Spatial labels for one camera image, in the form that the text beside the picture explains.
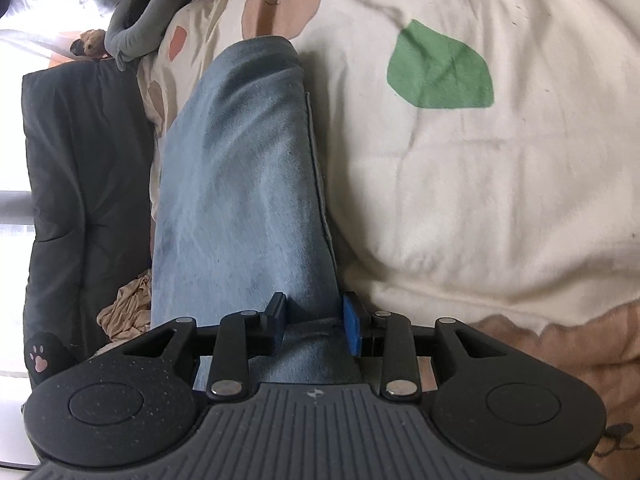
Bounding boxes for dark grey blanket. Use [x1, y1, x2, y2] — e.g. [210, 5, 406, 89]
[22, 60, 154, 385]

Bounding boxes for cream bear print bedsheet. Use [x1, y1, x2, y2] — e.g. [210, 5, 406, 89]
[139, 0, 639, 479]

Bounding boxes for light blue denim pants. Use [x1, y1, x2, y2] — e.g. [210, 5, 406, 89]
[151, 37, 361, 384]

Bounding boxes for beige crumpled cloth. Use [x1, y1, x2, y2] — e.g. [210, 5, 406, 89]
[96, 270, 152, 352]

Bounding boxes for small brown plush toy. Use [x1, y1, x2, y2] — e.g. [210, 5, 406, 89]
[70, 29, 111, 60]

